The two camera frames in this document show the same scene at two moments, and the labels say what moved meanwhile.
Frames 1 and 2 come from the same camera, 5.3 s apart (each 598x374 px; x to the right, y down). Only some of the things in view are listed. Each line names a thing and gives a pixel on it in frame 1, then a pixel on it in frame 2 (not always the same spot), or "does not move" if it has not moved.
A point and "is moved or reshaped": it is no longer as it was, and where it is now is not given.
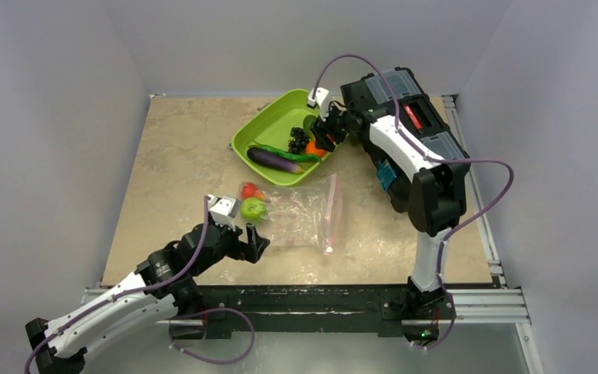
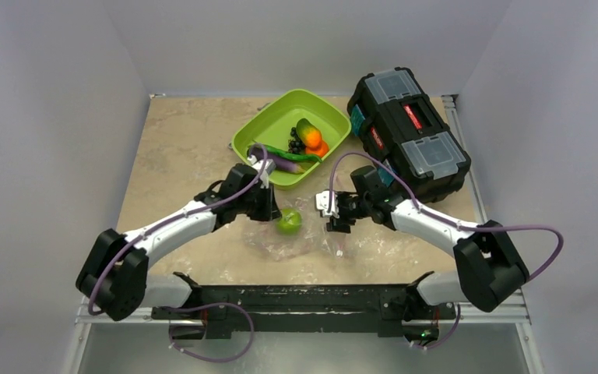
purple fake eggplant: x=273 y=160 does not move
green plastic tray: x=273 y=126 does not move
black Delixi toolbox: x=395 y=96 does not move
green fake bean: x=283 y=154 does not move
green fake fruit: x=253 y=209 is moved or reshaped
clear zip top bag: x=306 y=215 is moved or reshaped
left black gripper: x=249 y=251 → x=269 y=210
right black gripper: x=327 y=128 → x=341 y=213
